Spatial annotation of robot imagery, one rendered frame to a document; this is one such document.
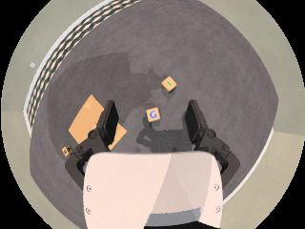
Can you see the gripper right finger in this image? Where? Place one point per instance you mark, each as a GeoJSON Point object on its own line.
{"type": "Point", "coordinates": [210, 143]}

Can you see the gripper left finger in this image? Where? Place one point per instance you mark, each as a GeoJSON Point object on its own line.
{"type": "Point", "coordinates": [98, 141]}

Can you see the orange flat mat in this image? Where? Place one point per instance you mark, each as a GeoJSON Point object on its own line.
{"type": "Point", "coordinates": [87, 117]}

